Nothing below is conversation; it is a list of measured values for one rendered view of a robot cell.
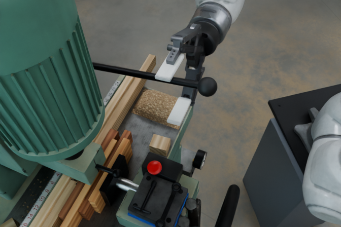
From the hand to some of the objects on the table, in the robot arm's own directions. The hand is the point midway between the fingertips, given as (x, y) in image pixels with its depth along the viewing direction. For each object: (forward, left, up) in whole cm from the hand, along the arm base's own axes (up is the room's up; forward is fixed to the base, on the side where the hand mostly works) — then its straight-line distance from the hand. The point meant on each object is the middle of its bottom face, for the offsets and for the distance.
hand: (170, 99), depth 66 cm
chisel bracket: (+24, 0, -16) cm, 29 cm away
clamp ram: (+13, +9, -21) cm, 26 cm away
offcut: (+3, -1, -22) cm, 23 cm away
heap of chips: (0, -12, -23) cm, 26 cm away
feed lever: (+20, -16, -9) cm, 28 cm away
